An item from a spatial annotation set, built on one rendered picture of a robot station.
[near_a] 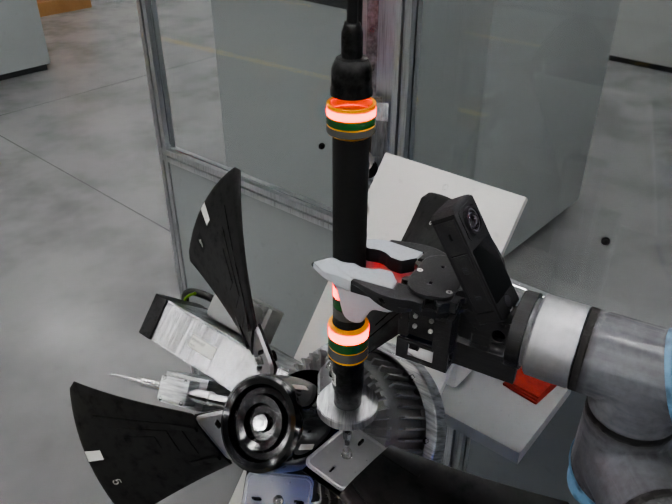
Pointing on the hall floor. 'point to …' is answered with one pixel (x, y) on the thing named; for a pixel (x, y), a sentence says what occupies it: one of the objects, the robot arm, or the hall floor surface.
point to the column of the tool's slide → (383, 54)
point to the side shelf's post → (456, 450)
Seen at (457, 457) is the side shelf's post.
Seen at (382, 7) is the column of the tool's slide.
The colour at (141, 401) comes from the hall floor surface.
